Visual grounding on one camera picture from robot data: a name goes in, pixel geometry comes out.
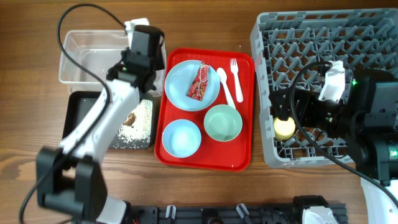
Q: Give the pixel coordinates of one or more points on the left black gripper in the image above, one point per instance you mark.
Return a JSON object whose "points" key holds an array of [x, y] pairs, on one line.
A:
{"points": [[160, 60]]}

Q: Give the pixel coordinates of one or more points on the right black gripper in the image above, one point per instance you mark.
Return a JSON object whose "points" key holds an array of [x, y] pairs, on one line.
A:
{"points": [[278, 100]]}

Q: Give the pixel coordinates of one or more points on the yellow cup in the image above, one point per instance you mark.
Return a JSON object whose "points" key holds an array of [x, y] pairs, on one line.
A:
{"points": [[284, 130]]}

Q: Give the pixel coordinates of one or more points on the rice and food scraps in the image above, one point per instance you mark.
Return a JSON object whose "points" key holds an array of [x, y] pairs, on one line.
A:
{"points": [[135, 132]]}

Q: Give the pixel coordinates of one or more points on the light blue bowl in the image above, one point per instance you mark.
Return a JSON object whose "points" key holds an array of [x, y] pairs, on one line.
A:
{"points": [[181, 138]]}

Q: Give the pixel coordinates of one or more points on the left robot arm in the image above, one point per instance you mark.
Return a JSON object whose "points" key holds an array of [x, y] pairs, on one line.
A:
{"points": [[69, 178]]}

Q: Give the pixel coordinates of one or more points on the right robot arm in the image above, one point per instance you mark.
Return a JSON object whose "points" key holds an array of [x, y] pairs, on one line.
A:
{"points": [[366, 122]]}

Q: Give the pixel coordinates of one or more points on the black waste tray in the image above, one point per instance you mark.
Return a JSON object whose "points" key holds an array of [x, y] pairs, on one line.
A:
{"points": [[79, 104]]}

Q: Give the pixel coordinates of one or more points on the light blue plate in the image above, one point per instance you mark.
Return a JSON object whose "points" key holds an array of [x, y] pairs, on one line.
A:
{"points": [[179, 80]]}

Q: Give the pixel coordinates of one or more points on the clear plastic bin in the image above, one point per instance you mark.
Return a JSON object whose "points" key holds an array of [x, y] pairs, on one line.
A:
{"points": [[91, 59]]}

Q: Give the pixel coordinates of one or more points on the white plastic fork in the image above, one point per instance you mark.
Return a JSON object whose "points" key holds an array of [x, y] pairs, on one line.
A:
{"points": [[235, 70]]}

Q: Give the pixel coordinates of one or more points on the red serving tray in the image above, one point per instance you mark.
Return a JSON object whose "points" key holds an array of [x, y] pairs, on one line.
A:
{"points": [[234, 155]]}

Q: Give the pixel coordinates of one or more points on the red snack wrapper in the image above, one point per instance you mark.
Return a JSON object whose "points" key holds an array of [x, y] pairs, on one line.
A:
{"points": [[200, 82]]}

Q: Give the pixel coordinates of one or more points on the green bowl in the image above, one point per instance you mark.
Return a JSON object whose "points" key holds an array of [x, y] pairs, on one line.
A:
{"points": [[223, 123]]}

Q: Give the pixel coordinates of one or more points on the white plastic spoon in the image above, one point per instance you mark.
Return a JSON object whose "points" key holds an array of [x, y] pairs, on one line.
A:
{"points": [[223, 79]]}

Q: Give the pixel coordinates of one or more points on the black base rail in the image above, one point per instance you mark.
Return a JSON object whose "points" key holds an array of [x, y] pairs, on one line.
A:
{"points": [[302, 209]]}

